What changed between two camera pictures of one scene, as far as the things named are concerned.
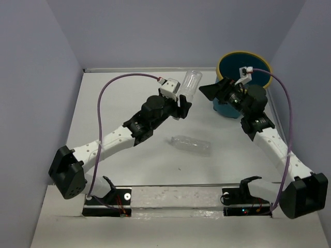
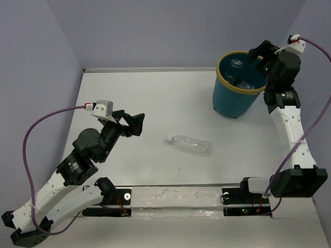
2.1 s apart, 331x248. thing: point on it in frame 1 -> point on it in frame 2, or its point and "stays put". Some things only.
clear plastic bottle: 200,148 stays put
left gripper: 181,111 -> 136,122
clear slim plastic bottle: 192,79 -> 235,64
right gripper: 213,91 -> 266,50
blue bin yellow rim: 228,66 stays put
